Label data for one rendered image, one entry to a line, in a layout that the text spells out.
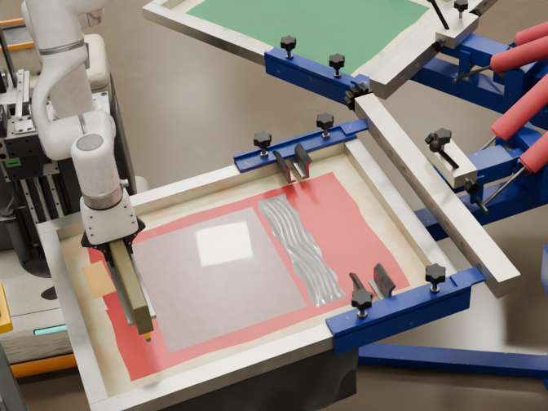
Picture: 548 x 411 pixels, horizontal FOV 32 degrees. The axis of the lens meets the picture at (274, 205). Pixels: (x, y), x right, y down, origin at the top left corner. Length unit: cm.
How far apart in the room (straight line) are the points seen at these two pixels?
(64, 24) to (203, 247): 63
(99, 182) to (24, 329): 132
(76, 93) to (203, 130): 188
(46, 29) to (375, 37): 122
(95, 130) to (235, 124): 228
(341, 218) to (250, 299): 31
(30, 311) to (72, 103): 101
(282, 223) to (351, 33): 81
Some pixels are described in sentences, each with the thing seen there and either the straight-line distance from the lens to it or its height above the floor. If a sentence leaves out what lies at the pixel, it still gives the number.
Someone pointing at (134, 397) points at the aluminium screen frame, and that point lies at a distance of 188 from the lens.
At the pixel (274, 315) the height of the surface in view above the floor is 96.
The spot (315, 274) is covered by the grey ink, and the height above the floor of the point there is 96.
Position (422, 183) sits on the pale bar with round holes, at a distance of 216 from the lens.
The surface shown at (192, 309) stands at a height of 96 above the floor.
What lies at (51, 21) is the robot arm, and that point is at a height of 157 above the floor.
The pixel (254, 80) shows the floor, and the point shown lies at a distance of 434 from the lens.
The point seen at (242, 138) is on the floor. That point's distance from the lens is 401.
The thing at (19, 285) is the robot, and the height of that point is 28.
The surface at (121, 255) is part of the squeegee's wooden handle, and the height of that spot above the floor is 114.
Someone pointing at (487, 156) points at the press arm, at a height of 104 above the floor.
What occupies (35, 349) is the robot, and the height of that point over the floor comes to 18.
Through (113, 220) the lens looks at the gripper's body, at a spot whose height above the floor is 121.
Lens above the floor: 246
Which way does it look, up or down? 42 degrees down
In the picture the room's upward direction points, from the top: 6 degrees counter-clockwise
